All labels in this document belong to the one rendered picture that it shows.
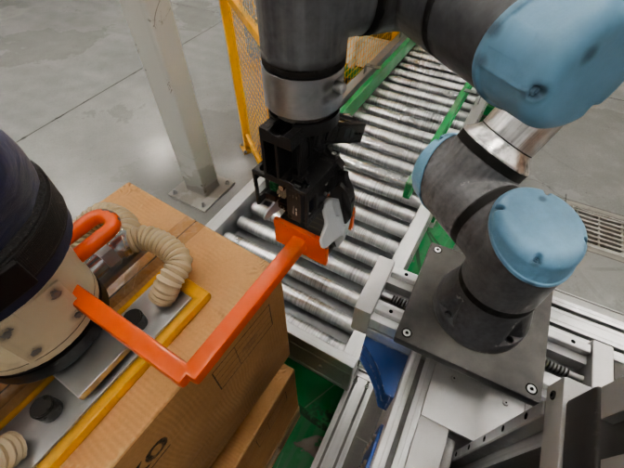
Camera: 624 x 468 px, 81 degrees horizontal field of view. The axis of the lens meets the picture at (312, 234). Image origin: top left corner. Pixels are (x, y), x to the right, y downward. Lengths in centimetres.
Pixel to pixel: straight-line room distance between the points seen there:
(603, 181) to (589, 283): 90
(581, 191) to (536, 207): 234
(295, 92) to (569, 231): 37
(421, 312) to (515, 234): 23
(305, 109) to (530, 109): 18
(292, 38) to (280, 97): 5
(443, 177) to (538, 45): 36
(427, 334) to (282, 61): 47
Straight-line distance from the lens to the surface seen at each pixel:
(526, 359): 68
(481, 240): 53
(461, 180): 56
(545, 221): 53
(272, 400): 109
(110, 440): 59
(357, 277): 126
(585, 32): 24
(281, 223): 49
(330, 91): 34
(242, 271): 64
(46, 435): 60
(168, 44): 189
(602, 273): 244
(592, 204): 281
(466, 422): 71
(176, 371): 43
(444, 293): 64
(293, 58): 32
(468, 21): 27
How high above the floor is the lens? 160
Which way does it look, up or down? 50 degrees down
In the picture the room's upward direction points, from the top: straight up
